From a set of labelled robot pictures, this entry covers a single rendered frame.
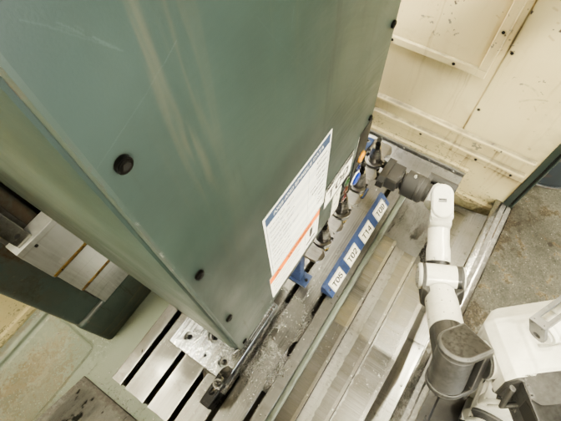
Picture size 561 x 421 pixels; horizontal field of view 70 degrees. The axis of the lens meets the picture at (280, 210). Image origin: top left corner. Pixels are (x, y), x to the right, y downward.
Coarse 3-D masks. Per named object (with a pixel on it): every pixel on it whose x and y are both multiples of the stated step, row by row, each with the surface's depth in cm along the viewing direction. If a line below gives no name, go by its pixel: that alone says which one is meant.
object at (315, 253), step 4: (312, 244) 119; (312, 248) 118; (316, 248) 118; (320, 248) 118; (308, 252) 118; (312, 252) 118; (316, 252) 118; (320, 252) 118; (324, 252) 118; (304, 256) 118; (308, 256) 117; (312, 256) 117; (316, 256) 117; (320, 256) 117; (324, 256) 117; (312, 260) 117; (316, 260) 116; (320, 260) 117
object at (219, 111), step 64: (0, 0) 13; (64, 0) 14; (128, 0) 17; (192, 0) 20; (256, 0) 24; (320, 0) 31; (384, 0) 45; (0, 64) 14; (64, 64) 16; (128, 64) 18; (192, 64) 22; (256, 64) 28; (320, 64) 38; (384, 64) 59; (0, 128) 21; (64, 128) 17; (128, 128) 20; (192, 128) 25; (256, 128) 33; (320, 128) 48; (64, 192) 27; (128, 192) 23; (192, 192) 29; (256, 192) 40; (128, 256) 41; (192, 256) 34; (256, 256) 51; (256, 320) 71
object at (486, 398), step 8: (488, 384) 132; (480, 392) 150; (488, 392) 131; (480, 400) 132; (488, 400) 125; (496, 400) 122; (472, 408) 150; (480, 408) 146; (488, 408) 127; (496, 408) 122; (504, 408) 118; (480, 416) 146; (488, 416) 143; (496, 416) 142; (504, 416) 123
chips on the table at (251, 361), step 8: (280, 312) 141; (272, 320) 141; (280, 320) 140; (304, 320) 140; (272, 328) 139; (304, 328) 139; (264, 336) 139; (296, 336) 138; (256, 344) 138; (264, 344) 136; (272, 344) 136; (256, 352) 135; (264, 352) 135; (272, 352) 135; (248, 360) 135; (256, 360) 134; (264, 360) 134; (280, 360) 134; (248, 368) 133; (272, 368) 133; (280, 368) 133; (248, 376) 132; (272, 376) 132; (232, 384) 132; (272, 384) 130; (256, 400) 130; (272, 400) 129
